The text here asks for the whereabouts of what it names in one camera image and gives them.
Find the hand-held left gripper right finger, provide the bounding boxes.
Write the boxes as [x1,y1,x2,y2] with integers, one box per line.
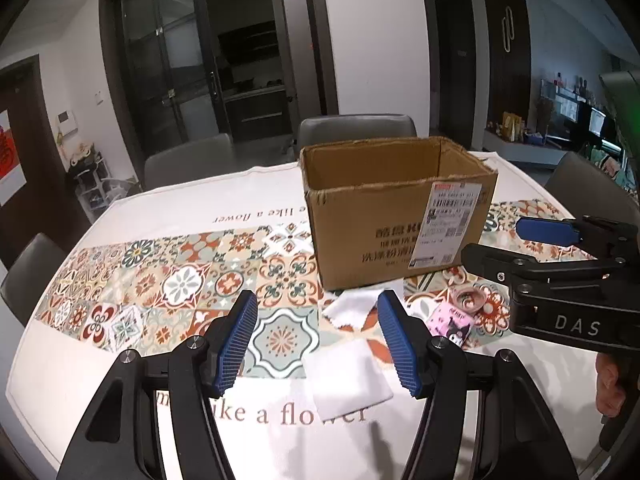
[376,290,581,480]

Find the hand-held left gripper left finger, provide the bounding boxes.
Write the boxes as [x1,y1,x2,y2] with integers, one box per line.
[55,290,260,480]

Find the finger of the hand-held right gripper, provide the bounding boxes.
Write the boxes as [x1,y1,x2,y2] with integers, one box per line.
[461,242,618,297]
[515,215,640,261]

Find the pink cartoon card packet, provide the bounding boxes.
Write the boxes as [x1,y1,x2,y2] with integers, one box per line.
[426,300,476,350]

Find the white cloth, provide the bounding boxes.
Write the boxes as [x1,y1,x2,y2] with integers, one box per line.
[321,280,406,332]
[301,337,394,423]

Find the brown cardboard box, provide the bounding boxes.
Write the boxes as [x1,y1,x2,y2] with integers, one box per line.
[299,136,499,292]

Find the person's right hand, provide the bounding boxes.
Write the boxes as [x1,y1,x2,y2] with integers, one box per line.
[595,351,630,418]

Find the grey dining chair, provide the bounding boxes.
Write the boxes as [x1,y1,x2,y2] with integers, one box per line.
[0,232,68,328]
[295,114,418,156]
[144,133,236,192]
[545,152,640,222]

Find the low white cabinet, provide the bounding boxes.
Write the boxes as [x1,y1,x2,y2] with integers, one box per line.
[484,127,566,166]

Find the colourful clothes pile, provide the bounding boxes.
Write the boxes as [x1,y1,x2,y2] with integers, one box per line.
[592,145,637,192]

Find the yellow paper bags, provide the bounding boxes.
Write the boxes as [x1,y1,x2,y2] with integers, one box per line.
[501,111,526,142]

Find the dark display shelf unit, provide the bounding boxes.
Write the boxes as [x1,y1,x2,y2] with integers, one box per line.
[539,76,623,151]

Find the white patterned tablecloth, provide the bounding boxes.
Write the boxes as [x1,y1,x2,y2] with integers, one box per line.
[5,150,631,480]

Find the dark hallway door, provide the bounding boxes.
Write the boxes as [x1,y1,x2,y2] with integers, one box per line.
[435,0,476,148]

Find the small storage rack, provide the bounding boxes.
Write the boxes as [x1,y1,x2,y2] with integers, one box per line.
[67,142,141,223]

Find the dark wooden door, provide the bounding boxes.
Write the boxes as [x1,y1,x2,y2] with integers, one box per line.
[0,55,91,271]

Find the dark sliding glass door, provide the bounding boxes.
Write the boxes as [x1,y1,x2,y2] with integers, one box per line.
[99,0,341,161]

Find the silver refrigerator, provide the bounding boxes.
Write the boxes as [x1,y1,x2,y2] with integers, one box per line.
[270,0,326,121]

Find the pink ring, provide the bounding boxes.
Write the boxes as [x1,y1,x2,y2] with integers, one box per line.
[448,285,487,315]

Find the dark wall panel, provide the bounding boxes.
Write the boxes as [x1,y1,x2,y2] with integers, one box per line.
[479,0,531,136]

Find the metal loop wall ornament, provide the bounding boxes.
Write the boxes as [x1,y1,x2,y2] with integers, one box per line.
[500,7,516,53]

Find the red and white wall calendar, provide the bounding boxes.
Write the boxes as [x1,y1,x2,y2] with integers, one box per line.
[0,110,26,206]

